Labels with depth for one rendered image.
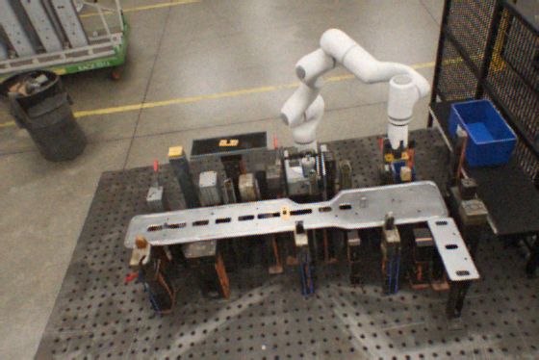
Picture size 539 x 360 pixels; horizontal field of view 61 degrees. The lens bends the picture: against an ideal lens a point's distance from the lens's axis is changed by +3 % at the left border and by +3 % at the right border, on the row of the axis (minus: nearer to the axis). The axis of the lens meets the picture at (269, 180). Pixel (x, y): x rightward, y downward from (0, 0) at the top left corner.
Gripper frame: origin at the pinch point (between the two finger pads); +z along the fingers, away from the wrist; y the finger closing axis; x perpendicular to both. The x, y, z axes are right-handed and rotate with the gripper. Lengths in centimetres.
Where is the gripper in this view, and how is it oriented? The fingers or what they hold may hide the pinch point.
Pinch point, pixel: (397, 152)
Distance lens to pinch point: 181.1
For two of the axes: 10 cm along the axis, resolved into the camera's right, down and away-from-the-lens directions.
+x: 9.9, -1.2, -0.7
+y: 0.3, 6.7, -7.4
